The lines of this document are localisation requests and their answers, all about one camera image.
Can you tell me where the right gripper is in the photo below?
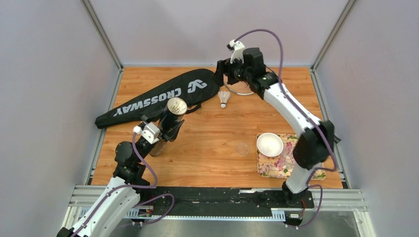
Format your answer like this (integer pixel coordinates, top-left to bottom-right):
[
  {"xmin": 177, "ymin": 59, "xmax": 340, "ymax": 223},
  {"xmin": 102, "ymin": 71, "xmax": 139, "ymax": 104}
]
[{"xmin": 210, "ymin": 54, "xmax": 252, "ymax": 87}]

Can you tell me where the black shuttlecock tube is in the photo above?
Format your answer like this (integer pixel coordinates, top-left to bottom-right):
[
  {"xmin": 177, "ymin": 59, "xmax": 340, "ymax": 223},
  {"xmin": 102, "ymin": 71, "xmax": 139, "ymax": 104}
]
[{"xmin": 149, "ymin": 105, "xmax": 184, "ymax": 157}]

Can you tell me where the white feather shuttlecock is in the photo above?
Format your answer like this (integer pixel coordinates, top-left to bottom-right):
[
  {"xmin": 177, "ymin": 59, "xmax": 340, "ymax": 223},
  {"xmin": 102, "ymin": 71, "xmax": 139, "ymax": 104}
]
[{"xmin": 218, "ymin": 91, "xmax": 231, "ymax": 108}]

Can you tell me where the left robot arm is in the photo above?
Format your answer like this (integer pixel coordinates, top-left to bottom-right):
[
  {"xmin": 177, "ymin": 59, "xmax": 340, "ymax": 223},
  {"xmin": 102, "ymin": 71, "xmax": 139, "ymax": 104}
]
[{"xmin": 57, "ymin": 109, "xmax": 186, "ymax": 237}]

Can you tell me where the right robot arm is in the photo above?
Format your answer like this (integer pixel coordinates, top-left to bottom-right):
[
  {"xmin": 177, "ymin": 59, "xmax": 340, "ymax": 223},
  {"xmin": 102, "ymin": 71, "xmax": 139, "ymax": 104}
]
[{"xmin": 213, "ymin": 46, "xmax": 335, "ymax": 207}]

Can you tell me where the silver badminton racket left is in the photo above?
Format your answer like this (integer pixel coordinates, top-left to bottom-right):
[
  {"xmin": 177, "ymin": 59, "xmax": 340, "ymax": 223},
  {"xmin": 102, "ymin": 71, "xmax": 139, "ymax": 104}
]
[{"xmin": 223, "ymin": 66, "xmax": 278, "ymax": 99}]

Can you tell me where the silver badminton racket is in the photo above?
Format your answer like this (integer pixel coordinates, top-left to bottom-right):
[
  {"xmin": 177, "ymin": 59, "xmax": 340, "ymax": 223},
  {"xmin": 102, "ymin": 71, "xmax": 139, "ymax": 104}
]
[
  {"xmin": 334, "ymin": 135, "xmax": 341, "ymax": 144},
  {"xmin": 223, "ymin": 66, "xmax": 278, "ymax": 99}
]

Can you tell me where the silver badminton racket right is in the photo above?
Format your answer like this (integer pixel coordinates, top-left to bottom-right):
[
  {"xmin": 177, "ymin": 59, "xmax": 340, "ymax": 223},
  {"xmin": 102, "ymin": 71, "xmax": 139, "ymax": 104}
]
[{"xmin": 334, "ymin": 135, "xmax": 341, "ymax": 144}]

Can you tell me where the black Crossway racket bag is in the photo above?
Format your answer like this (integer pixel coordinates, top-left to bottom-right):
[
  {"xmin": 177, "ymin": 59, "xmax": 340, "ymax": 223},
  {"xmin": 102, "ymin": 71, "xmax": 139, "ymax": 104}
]
[{"xmin": 95, "ymin": 69, "xmax": 220, "ymax": 129}]

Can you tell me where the clear plastic tube lid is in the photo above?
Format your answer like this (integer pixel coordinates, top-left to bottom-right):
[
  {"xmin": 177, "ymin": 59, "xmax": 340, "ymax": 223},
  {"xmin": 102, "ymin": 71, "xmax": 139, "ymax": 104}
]
[{"xmin": 235, "ymin": 142, "xmax": 250, "ymax": 156}]

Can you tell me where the white bowl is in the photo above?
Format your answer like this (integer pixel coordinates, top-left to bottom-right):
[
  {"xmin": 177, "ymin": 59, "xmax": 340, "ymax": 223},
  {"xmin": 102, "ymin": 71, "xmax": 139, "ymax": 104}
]
[{"xmin": 256, "ymin": 133, "xmax": 284, "ymax": 157}]

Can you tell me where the floral tray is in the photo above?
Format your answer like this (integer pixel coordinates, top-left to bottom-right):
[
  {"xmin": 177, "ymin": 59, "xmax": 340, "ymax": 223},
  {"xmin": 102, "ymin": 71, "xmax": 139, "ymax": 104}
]
[{"xmin": 256, "ymin": 133, "xmax": 327, "ymax": 181}]

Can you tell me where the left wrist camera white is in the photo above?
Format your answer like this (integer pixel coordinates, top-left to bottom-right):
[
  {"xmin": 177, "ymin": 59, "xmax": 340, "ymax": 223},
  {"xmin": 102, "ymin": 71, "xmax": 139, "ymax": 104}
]
[{"xmin": 133, "ymin": 121, "xmax": 161, "ymax": 144}]

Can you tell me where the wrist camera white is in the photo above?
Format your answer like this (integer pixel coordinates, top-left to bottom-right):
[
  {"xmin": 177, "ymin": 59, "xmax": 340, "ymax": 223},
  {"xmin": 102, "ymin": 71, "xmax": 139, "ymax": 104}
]
[
  {"xmin": 133, "ymin": 121, "xmax": 161, "ymax": 144},
  {"xmin": 227, "ymin": 40, "xmax": 246, "ymax": 64}
]

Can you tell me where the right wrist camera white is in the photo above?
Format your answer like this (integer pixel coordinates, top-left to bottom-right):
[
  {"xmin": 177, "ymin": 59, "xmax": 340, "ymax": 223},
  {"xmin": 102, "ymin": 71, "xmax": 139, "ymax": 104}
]
[{"xmin": 227, "ymin": 40, "xmax": 246, "ymax": 64}]

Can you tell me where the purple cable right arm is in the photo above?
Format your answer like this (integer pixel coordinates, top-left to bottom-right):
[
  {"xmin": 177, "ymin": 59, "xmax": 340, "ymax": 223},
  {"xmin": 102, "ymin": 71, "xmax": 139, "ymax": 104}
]
[{"xmin": 234, "ymin": 29, "xmax": 338, "ymax": 229}]

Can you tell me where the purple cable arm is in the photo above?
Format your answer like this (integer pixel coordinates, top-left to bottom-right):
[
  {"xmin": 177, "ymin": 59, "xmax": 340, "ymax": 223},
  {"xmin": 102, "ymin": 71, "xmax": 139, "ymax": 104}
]
[
  {"xmin": 234, "ymin": 29, "xmax": 338, "ymax": 229},
  {"xmin": 69, "ymin": 130, "xmax": 175, "ymax": 237}
]

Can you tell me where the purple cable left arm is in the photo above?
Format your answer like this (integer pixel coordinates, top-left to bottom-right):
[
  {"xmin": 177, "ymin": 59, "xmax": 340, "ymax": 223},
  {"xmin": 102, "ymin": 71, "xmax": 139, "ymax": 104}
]
[{"xmin": 69, "ymin": 130, "xmax": 175, "ymax": 237}]

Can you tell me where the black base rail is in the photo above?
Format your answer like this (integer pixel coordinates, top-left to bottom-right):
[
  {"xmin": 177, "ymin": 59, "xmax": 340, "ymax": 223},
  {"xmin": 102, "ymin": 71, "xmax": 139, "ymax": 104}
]
[{"xmin": 140, "ymin": 187, "xmax": 315, "ymax": 217}]

